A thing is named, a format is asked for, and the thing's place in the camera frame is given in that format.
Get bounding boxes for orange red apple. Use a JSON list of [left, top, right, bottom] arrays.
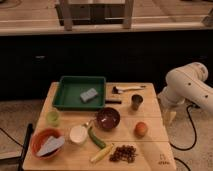
[[134, 122, 148, 137]]

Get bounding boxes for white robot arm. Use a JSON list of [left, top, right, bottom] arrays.
[[157, 62, 213, 125]]

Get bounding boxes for metal cup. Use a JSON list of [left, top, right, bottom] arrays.
[[131, 94, 143, 110]]

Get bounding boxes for white paper cup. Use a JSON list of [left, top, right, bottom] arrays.
[[69, 125, 88, 145]]

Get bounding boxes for green plastic cup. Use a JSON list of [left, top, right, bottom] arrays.
[[46, 111, 59, 127]]

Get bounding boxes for bunch of dark grapes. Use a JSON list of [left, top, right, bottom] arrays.
[[109, 145, 136, 163]]

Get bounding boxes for dark red bowl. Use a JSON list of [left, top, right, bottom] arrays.
[[96, 107, 120, 131]]

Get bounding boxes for black marker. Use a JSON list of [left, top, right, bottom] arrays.
[[105, 100, 122, 104]]

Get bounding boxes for yellow corn cob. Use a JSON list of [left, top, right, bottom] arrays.
[[90, 144, 114, 163]]

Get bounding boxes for green cucumber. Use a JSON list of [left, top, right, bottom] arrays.
[[88, 127, 106, 149]]

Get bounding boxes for metal spoon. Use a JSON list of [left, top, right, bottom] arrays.
[[83, 119, 96, 128]]

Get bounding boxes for grey blue sponge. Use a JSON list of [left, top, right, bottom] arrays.
[[80, 88, 98, 103]]

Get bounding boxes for green plastic tray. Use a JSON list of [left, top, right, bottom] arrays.
[[52, 76, 106, 111]]

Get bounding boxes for grey folded cloth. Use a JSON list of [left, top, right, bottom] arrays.
[[36, 136, 65, 157]]

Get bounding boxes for orange bowl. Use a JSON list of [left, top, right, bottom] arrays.
[[30, 128, 64, 160]]

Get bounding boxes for black cable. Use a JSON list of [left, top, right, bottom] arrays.
[[169, 104, 201, 152]]

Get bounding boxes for brush with pale handle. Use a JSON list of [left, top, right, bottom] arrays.
[[112, 86, 146, 94]]

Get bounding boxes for wooden stool frame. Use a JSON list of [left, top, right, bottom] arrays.
[[55, 0, 134, 31]]

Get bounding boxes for black chair frame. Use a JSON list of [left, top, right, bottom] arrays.
[[0, 123, 34, 171]]

